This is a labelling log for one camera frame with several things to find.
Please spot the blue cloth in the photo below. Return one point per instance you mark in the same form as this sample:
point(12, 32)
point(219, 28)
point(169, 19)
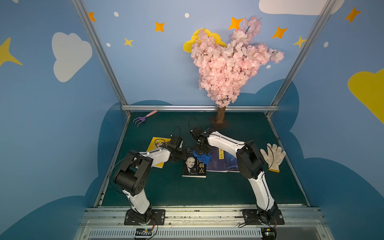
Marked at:
point(203, 158)

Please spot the white work glove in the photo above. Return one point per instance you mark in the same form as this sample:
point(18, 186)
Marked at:
point(273, 157)

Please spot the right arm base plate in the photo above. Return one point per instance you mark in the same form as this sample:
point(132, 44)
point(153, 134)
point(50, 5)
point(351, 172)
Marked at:
point(252, 217)

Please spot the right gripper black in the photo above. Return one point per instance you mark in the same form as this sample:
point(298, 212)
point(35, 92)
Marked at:
point(201, 148)

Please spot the purple pink toy rake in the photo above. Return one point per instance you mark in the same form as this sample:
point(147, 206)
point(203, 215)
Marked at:
point(142, 119)

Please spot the purple book yellow label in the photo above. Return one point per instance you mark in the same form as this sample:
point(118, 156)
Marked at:
point(218, 162)

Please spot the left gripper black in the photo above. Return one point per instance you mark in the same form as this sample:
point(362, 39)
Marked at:
point(180, 154)

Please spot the circuit board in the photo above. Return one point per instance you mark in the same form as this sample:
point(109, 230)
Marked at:
point(143, 233)
point(268, 234)

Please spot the left circuit board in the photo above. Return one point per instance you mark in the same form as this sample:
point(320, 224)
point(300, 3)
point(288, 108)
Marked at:
point(143, 233)

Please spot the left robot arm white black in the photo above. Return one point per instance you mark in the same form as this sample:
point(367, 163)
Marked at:
point(132, 175)

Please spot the pink blossom artificial tree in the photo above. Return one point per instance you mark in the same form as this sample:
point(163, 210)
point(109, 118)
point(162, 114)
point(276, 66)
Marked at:
point(225, 69)

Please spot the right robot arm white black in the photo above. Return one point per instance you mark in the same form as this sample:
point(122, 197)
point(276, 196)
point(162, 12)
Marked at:
point(250, 164)

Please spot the aluminium rail front frame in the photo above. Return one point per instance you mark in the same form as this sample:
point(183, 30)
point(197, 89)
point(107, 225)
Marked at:
point(219, 222)

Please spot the black book yellow title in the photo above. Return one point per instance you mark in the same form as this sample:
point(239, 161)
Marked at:
point(192, 167)

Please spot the right circuit board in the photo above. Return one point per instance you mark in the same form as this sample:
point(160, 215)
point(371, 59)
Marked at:
point(268, 234)

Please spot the blue Little Prince book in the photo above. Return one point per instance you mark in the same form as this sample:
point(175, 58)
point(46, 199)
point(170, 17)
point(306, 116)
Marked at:
point(232, 163)

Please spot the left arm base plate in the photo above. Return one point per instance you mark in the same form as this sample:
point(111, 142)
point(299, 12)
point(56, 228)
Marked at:
point(150, 217)

